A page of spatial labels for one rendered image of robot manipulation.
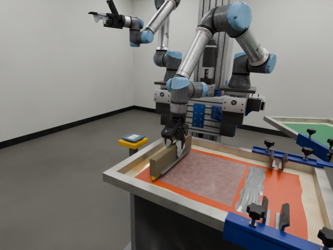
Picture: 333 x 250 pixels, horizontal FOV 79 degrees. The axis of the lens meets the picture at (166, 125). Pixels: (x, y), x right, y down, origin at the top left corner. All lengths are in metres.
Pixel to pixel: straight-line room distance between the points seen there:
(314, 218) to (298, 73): 3.90
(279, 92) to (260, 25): 1.34
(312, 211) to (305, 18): 4.04
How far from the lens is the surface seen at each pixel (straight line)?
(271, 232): 0.67
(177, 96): 0.86
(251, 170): 1.02
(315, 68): 4.61
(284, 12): 4.67
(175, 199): 0.71
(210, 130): 1.53
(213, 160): 1.05
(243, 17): 1.09
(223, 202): 0.79
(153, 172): 0.82
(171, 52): 1.57
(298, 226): 0.80
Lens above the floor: 1.43
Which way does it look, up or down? 18 degrees down
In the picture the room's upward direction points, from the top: 2 degrees clockwise
